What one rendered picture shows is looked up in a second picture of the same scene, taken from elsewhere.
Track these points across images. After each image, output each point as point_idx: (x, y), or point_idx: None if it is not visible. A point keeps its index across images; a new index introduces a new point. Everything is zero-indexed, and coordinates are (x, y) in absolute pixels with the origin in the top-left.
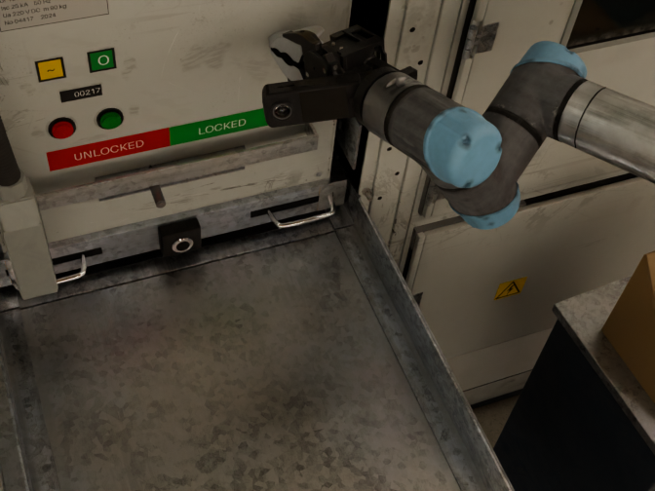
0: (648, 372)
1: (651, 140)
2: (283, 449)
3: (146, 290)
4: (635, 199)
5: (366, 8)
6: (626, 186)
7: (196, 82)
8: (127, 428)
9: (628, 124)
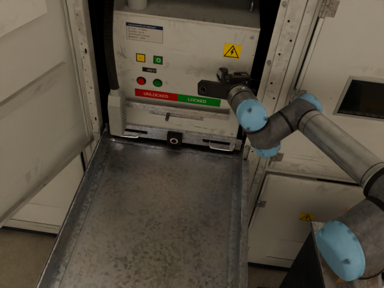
0: None
1: (327, 135)
2: (170, 219)
3: (156, 152)
4: None
5: None
6: None
7: (189, 79)
8: (124, 190)
9: (322, 127)
